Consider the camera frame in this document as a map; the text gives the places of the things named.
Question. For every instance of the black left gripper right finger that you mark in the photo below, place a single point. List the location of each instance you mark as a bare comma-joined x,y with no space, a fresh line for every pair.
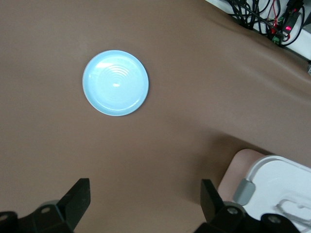
211,206

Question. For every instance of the black adapter with red light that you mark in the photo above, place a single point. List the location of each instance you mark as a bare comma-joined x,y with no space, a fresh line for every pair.
290,23

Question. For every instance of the white lidded storage box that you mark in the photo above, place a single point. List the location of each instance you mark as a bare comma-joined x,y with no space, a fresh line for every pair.
279,174

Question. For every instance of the blue round plate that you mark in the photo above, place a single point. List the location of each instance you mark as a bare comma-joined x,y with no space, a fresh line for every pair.
115,82

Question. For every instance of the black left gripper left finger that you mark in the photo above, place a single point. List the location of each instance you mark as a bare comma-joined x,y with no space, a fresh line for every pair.
73,206

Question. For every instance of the brown table mat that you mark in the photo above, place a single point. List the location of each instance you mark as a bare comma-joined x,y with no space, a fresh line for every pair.
170,136

